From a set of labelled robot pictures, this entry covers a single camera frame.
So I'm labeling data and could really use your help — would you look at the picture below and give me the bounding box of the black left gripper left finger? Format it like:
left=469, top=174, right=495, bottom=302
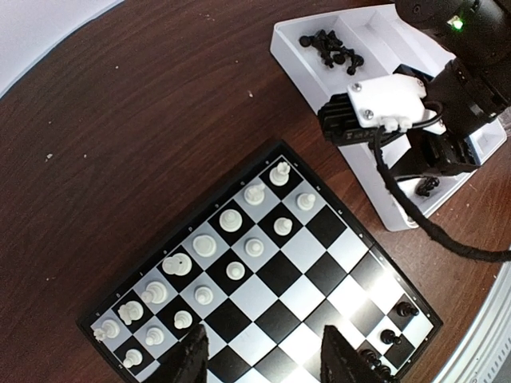
left=149, top=324, right=208, bottom=383

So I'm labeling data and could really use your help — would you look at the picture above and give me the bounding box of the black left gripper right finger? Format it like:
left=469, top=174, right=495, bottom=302
left=320, top=325, right=387, bottom=383

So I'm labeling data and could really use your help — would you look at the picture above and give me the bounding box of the black chess piece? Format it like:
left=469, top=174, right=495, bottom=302
left=380, top=329, right=402, bottom=345
left=360, top=349, right=393, bottom=380

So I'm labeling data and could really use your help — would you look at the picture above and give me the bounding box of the black chess pawn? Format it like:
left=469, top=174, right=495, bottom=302
left=396, top=302, right=419, bottom=318

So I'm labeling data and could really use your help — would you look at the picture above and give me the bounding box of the black white chess board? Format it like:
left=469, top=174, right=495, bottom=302
left=78, top=141, right=442, bottom=382

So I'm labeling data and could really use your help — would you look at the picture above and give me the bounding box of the white plastic compartment tray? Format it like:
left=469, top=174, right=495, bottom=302
left=271, top=1, right=510, bottom=231

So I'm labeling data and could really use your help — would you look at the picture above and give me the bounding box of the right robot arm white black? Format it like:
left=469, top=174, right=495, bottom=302
left=390, top=0, right=510, bottom=180

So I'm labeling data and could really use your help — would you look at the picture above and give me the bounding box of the white chess pieces row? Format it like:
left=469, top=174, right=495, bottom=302
left=88, top=158, right=325, bottom=382

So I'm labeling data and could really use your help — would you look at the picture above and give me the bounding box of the black chess bishop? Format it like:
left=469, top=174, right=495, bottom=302
left=415, top=177, right=440, bottom=197

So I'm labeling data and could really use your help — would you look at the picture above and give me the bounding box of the black chess pieces pile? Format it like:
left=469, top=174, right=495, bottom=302
left=299, top=30, right=365, bottom=76

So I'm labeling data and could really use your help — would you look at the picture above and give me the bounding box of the front aluminium rail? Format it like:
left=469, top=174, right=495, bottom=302
left=434, top=263, right=510, bottom=383

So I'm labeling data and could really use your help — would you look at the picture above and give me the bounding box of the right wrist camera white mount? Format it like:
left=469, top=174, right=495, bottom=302
left=318, top=73, right=448, bottom=147

